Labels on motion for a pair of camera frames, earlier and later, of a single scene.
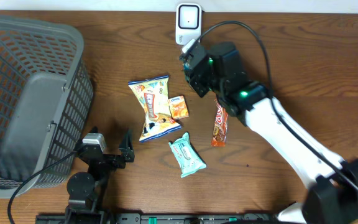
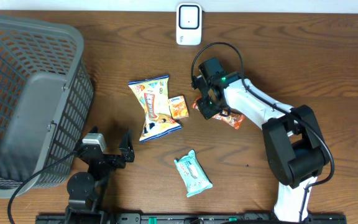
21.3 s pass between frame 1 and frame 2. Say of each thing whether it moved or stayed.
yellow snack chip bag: stayed
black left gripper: stayed
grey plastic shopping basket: stayed
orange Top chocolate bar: moved
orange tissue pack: stayed
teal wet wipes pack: moved
